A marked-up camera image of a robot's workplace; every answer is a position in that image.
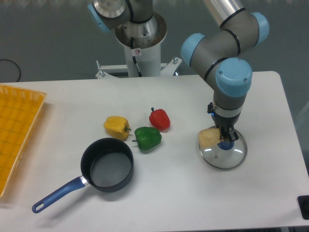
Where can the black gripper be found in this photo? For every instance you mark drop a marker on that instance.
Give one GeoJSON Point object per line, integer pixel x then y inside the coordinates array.
{"type": "Point", "coordinates": [226, 119]}

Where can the beige bread piece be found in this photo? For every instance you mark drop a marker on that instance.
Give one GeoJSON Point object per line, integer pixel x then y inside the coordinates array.
{"type": "Point", "coordinates": [209, 137]}

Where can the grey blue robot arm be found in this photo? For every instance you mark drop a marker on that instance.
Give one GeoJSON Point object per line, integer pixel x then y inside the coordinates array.
{"type": "Point", "coordinates": [215, 59]}

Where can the glass pot lid blue knob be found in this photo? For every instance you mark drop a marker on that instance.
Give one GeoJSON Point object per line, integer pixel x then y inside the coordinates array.
{"type": "Point", "coordinates": [225, 155]}

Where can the red bell pepper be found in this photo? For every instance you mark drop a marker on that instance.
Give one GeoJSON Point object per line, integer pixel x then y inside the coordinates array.
{"type": "Point", "coordinates": [159, 119]}

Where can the green bell pepper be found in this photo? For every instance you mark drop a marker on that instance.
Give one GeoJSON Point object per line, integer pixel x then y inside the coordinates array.
{"type": "Point", "coordinates": [147, 137]}

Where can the black table grommet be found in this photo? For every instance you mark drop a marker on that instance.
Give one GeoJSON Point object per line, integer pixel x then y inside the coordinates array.
{"type": "Point", "coordinates": [303, 202]}

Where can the yellow bell pepper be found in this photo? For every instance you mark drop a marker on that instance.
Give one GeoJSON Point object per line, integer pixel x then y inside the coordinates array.
{"type": "Point", "coordinates": [117, 127]}

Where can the yellow plastic basket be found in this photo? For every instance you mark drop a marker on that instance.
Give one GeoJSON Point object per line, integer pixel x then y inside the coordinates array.
{"type": "Point", "coordinates": [19, 111]}

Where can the dark pot blue handle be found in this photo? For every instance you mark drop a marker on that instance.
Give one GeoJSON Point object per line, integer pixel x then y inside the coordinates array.
{"type": "Point", "coordinates": [107, 165]}

